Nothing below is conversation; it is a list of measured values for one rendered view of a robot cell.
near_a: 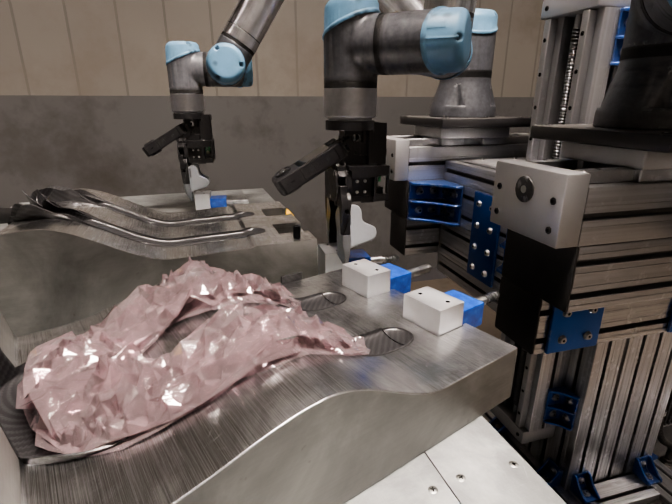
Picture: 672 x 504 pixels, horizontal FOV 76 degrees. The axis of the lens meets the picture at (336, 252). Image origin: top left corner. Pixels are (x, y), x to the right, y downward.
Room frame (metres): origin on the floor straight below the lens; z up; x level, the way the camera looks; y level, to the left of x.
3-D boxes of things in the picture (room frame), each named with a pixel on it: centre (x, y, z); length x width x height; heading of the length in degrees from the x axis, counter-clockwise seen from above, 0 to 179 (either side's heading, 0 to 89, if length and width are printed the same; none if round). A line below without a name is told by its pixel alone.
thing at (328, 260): (0.66, -0.04, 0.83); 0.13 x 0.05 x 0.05; 105
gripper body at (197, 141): (1.09, 0.35, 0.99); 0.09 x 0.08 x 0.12; 100
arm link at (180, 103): (1.09, 0.35, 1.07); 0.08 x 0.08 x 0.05
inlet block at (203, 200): (1.10, 0.29, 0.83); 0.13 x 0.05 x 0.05; 100
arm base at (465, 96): (1.09, -0.30, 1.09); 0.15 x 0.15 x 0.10
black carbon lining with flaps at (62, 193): (0.62, 0.29, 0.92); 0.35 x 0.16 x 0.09; 109
